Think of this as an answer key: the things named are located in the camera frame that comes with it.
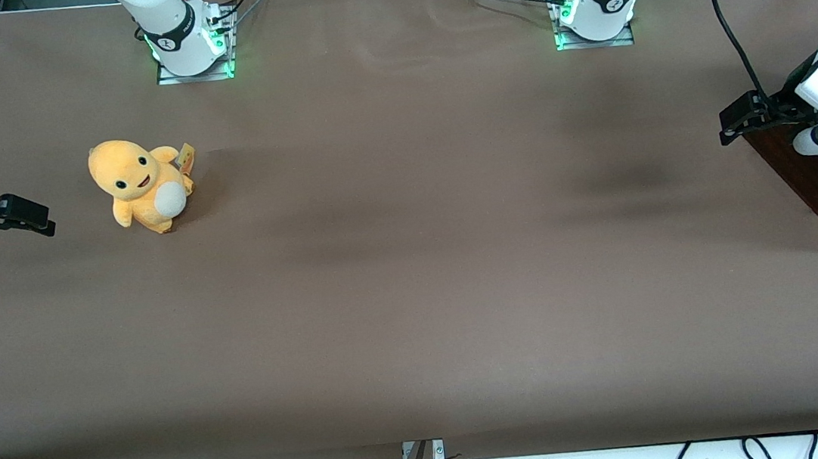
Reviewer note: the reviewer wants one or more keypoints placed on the orange plush toy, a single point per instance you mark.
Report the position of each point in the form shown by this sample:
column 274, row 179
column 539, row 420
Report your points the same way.
column 138, row 186

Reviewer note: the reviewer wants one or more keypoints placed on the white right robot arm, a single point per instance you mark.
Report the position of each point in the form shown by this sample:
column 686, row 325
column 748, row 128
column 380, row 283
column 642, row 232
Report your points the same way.
column 180, row 41

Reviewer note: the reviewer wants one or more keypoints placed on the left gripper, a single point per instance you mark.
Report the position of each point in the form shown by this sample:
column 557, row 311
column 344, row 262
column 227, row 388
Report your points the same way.
column 779, row 114

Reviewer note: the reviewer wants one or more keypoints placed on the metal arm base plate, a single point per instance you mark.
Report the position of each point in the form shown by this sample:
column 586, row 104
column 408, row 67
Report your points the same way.
column 594, row 41
column 195, row 73

